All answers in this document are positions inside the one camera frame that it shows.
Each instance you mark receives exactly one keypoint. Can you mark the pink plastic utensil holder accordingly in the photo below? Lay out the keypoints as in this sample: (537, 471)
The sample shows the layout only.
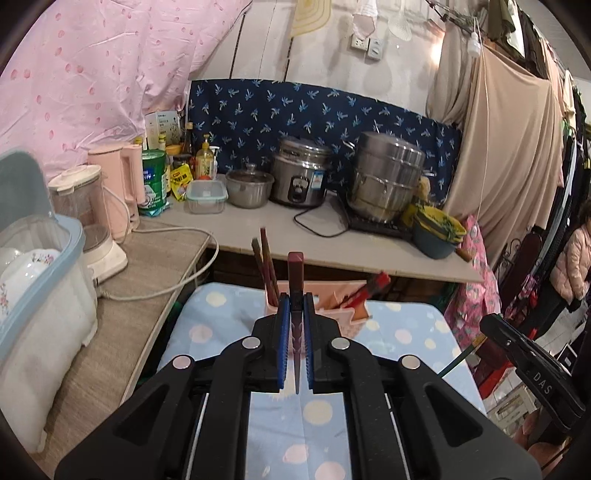
(344, 318)

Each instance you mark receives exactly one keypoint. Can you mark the pink dotted curtain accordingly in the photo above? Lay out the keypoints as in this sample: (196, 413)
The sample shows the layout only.
(115, 69)

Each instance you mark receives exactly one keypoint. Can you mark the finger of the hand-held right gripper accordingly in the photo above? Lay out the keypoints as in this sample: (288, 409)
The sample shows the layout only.
(501, 330)

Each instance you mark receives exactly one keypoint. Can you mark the curved metal rail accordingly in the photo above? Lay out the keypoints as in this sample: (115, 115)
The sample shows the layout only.
(455, 16)

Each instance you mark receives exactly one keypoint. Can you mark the green leafy vegetables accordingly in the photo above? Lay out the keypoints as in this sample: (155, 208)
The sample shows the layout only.
(450, 226)

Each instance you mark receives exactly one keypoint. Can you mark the dark soy sauce bottle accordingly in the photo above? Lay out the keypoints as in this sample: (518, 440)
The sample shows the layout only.
(188, 141)

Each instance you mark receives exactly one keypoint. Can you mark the white pump bottle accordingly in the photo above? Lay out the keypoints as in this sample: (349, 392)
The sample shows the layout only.
(214, 164)

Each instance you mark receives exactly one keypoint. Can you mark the blue dish cabinet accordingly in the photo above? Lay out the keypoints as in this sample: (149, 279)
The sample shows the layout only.
(27, 184)

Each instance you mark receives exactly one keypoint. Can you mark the white wall socket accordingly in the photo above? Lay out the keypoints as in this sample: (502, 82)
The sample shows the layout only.
(359, 43)

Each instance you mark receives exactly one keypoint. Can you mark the orange lid jar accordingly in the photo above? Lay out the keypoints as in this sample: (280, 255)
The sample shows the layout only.
(173, 150)

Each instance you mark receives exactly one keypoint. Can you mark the yellow seasoning packet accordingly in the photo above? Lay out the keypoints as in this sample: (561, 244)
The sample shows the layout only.
(180, 182)

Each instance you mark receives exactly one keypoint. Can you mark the floral white dishes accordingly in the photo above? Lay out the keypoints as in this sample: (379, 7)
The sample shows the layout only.
(23, 277)

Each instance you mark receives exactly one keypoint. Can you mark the person's right hand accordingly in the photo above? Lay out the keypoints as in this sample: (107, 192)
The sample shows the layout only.
(535, 445)

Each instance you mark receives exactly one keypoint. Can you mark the small pot with glass lid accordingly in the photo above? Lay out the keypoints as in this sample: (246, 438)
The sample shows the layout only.
(249, 189)

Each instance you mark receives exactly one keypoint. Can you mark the loofah sponge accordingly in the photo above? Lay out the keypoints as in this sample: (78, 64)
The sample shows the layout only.
(425, 189)

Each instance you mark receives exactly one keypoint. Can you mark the stainless steel rice cooker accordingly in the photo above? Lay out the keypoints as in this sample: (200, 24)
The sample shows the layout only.
(300, 175)

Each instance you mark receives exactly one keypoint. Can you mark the beige curtain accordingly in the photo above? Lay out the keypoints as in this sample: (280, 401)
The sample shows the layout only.
(508, 138)

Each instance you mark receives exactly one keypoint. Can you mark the light blue dotted cloth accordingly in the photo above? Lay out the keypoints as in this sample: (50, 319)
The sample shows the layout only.
(221, 332)

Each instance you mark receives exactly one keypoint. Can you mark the green tin can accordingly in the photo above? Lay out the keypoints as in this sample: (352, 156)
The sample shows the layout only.
(153, 184)

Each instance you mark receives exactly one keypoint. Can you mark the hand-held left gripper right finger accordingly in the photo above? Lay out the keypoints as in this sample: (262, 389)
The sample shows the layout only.
(308, 341)

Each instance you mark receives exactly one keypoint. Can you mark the yellow hanging mat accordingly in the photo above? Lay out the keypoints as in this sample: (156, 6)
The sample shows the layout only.
(311, 16)

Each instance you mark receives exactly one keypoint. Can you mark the yellow oil bottle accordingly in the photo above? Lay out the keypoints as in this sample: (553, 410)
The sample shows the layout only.
(204, 161)

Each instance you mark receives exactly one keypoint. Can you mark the black induction cooker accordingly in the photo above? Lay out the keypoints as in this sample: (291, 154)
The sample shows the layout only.
(364, 224)

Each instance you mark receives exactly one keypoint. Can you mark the white blender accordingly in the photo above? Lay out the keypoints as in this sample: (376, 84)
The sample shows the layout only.
(99, 244)

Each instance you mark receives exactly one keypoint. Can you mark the white hanging cloth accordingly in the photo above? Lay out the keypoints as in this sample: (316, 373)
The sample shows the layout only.
(364, 18)

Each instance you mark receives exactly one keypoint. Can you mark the stainless steel steamer pot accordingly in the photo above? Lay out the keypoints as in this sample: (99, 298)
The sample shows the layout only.
(385, 180)

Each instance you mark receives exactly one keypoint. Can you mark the yellow colander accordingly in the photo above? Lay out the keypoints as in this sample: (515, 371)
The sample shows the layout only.
(434, 217)

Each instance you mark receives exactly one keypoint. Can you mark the grey wall switch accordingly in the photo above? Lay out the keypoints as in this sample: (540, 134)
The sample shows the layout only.
(376, 49)

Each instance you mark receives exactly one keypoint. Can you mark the clear plastic food container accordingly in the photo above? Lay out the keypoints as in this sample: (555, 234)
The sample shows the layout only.
(206, 197)

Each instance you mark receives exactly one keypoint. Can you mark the pink pineapple-print cloth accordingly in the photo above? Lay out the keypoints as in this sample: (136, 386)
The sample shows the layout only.
(471, 286)

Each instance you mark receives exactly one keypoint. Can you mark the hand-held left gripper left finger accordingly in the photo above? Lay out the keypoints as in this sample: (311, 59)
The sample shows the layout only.
(284, 341)

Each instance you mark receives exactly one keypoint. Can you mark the navy palm-print cloth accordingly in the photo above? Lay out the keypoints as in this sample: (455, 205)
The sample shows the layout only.
(258, 110)

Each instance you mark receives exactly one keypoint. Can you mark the dark red chopstick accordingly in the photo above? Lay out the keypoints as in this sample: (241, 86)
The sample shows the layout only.
(295, 277)

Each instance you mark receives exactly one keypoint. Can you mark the blue plastic basin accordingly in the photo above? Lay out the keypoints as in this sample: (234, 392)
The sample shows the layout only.
(431, 244)

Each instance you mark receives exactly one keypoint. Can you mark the yellow cap bottle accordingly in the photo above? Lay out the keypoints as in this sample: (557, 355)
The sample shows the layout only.
(162, 144)

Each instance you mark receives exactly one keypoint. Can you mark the pink electric kettle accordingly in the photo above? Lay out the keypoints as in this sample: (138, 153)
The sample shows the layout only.
(115, 184)

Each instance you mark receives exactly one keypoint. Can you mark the white and green carton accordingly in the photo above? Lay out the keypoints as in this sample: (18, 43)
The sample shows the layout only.
(162, 129)

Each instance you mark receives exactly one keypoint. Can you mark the white skimmer ladle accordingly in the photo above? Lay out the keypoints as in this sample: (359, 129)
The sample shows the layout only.
(400, 21)

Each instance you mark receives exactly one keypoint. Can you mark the brown chopstick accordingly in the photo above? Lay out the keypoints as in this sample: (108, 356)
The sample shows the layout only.
(263, 267)
(269, 258)

